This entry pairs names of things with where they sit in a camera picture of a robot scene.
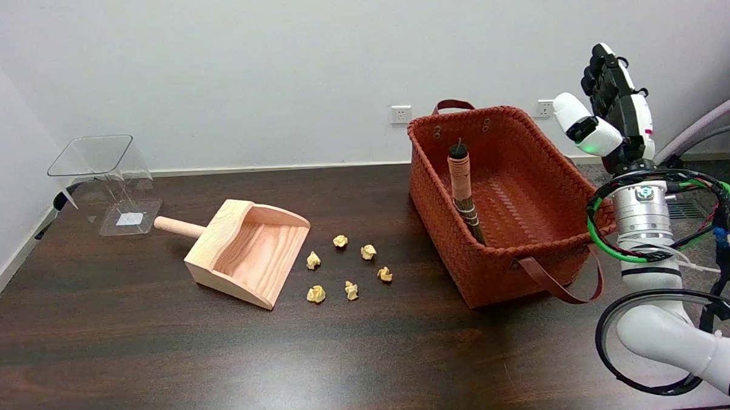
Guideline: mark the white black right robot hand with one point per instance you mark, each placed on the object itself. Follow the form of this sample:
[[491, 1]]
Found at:
[[626, 120]]

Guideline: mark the small brown straw broom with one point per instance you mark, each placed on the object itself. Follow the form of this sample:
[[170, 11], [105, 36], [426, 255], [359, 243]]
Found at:
[[465, 192]]

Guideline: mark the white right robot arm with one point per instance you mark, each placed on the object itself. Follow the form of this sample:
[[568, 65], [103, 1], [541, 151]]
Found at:
[[649, 243]]

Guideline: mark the grey office chair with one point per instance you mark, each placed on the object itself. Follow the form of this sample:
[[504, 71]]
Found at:
[[702, 129]]

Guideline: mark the floor vent grille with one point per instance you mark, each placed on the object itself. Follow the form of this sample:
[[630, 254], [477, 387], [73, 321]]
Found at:
[[684, 211]]

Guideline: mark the red-brown woven basket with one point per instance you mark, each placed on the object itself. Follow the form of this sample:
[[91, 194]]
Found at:
[[511, 206]]

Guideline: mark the crumpled yellow paper ball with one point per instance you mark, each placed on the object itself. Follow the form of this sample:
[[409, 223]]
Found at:
[[385, 274], [351, 290], [368, 251], [316, 294], [340, 241], [313, 260]]

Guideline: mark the wooden dustpan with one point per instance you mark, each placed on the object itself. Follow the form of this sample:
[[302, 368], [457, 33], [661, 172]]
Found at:
[[245, 248]]

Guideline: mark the clear plastic bin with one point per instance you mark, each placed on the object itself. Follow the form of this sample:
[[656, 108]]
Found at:
[[106, 183]]

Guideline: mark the white wall power socket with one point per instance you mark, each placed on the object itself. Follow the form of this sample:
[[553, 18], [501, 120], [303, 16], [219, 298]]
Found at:
[[401, 114], [544, 108]]

